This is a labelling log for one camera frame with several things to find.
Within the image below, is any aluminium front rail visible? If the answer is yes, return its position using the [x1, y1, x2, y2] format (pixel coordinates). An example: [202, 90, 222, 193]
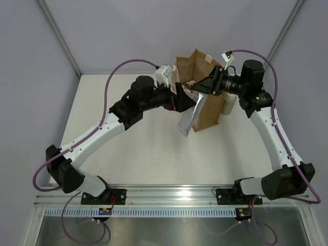
[33, 186, 312, 208]

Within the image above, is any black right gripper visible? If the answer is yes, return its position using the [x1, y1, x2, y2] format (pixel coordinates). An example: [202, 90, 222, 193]
[192, 66, 248, 97]

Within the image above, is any white slotted cable duct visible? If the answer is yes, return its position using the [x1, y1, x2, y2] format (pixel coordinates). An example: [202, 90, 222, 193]
[45, 207, 237, 218]

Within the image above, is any beige pump lotion bottle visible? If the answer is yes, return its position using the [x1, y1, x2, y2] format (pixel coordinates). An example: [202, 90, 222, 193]
[186, 80, 196, 90]

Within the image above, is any aluminium corner post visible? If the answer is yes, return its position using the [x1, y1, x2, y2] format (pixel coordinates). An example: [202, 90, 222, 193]
[266, 0, 306, 63]
[35, 0, 83, 78]

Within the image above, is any aluminium right corner post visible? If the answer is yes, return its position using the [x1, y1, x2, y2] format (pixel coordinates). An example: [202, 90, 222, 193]
[266, 0, 306, 63]

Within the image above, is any pale green bottle right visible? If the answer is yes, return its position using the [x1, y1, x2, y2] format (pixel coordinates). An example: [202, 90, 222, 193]
[221, 93, 237, 115]

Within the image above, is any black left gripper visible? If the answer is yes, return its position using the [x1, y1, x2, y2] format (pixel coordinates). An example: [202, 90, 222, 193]
[140, 80, 195, 113]

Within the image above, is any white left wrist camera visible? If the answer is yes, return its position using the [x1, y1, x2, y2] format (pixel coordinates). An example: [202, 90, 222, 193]
[155, 65, 173, 88]

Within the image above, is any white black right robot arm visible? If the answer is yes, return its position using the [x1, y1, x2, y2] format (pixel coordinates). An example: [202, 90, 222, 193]
[191, 59, 315, 203]

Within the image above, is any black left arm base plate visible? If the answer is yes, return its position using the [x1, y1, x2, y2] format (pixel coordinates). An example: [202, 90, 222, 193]
[80, 188, 127, 205]

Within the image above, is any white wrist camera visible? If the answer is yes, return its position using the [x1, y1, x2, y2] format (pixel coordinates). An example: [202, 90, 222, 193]
[221, 51, 234, 70]
[155, 65, 173, 88]

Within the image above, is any silver toothpaste tube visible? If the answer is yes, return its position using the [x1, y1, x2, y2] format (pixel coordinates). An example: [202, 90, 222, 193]
[177, 92, 208, 137]

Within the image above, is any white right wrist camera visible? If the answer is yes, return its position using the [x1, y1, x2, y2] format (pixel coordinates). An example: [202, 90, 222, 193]
[221, 51, 234, 70]

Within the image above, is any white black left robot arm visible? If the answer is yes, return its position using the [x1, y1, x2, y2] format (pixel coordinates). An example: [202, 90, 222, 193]
[46, 75, 196, 204]

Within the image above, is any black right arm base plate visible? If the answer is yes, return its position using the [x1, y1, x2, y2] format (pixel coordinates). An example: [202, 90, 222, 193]
[214, 188, 255, 206]

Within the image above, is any brown canvas bag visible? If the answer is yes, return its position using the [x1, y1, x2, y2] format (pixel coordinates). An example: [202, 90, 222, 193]
[172, 49, 225, 132]

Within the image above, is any aluminium left corner post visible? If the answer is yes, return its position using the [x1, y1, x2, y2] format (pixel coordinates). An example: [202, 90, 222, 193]
[35, 0, 83, 78]

